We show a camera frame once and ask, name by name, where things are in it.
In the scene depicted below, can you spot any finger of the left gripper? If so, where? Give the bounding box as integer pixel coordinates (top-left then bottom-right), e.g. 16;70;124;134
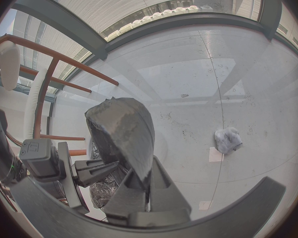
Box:
74;159;120;173
77;166;119;188

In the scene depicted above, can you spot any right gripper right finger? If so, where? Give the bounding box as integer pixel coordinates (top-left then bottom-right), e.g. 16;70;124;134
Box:
150;156;192;216

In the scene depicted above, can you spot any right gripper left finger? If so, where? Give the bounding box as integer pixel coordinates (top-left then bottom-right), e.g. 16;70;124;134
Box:
104;170;149;222

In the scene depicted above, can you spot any black plastic bag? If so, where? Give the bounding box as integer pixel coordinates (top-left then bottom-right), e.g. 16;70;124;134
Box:
85;97;155;209

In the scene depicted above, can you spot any crumpled white paper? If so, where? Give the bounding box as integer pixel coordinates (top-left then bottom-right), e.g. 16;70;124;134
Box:
215;127;243;155

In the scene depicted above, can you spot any white cushioned wooden chair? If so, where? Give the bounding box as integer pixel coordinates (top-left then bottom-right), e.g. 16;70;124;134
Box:
0;34;120;157

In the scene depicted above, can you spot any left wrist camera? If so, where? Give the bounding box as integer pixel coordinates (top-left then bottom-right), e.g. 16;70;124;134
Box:
19;139;67;181

